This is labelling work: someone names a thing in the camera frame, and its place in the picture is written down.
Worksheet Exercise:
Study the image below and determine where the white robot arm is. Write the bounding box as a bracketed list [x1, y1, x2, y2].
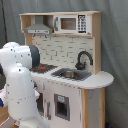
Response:
[0, 42, 50, 128]

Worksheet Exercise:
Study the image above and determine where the wooden toy kitchen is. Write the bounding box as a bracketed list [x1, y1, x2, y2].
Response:
[20, 11, 114, 128]

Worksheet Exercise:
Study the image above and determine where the grey toy sink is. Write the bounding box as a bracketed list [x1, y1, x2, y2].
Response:
[52, 68, 92, 81]

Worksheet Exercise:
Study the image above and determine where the black toy faucet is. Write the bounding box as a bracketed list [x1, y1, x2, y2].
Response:
[75, 51, 93, 70]

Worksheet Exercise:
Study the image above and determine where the black toy stovetop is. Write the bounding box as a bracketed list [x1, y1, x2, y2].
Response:
[31, 64, 55, 73]

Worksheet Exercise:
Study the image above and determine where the white fridge door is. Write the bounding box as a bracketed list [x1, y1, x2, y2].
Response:
[43, 81, 82, 128]

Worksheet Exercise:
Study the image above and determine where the grey ice dispenser panel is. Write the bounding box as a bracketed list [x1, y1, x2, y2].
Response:
[54, 94, 70, 120]

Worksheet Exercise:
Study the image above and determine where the white toy microwave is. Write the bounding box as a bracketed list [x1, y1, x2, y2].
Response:
[54, 14, 91, 34]

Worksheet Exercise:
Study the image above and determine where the grey range hood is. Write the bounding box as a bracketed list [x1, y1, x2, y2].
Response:
[24, 15, 53, 34]

